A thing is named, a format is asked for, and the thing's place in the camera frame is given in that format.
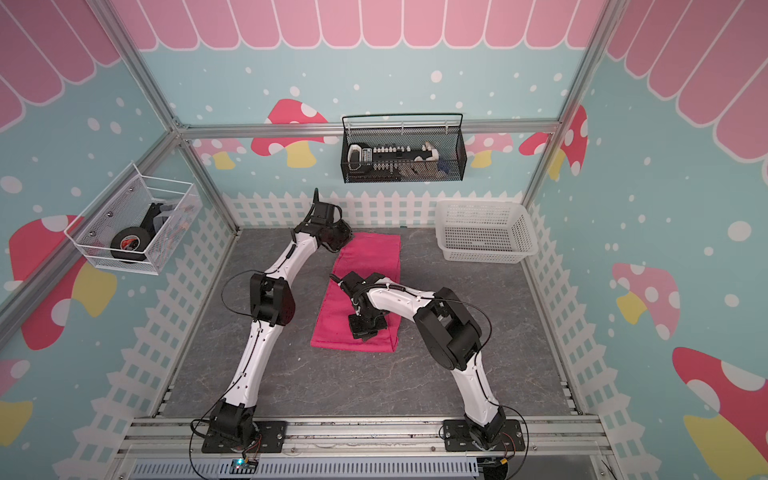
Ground pink long pants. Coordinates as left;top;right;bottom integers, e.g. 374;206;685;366
311;232;401;353

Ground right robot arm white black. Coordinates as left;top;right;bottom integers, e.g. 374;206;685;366
330;272;506;450

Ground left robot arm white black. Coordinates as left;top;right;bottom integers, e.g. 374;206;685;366
206;191;352;452

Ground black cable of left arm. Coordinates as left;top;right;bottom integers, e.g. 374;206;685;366
187;269;268;480

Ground black wire mesh wall basket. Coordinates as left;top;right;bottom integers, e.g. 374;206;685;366
340;113;467;183

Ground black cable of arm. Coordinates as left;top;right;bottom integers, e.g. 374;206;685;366
389;293;532;480
187;269;268;480

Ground black tape roll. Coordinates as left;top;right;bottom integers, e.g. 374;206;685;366
110;227;151;263

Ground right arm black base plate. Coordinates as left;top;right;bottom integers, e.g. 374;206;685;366
439;419;526;454

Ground white plastic laundry basket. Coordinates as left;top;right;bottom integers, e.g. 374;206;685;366
435;199;539;264

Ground aluminium front rail frame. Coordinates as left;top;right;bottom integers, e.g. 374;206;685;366
106;416;624;479

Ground white wire wall basket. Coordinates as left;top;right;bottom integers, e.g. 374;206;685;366
64;164;203;275

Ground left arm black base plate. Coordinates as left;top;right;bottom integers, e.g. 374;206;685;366
201;420;288;454

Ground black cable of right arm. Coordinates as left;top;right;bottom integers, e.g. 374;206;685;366
389;293;532;480

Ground black white tool in basket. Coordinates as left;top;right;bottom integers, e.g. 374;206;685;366
344;142;440;179

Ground small green-lit circuit board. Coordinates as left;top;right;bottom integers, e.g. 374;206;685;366
229;458;259;475

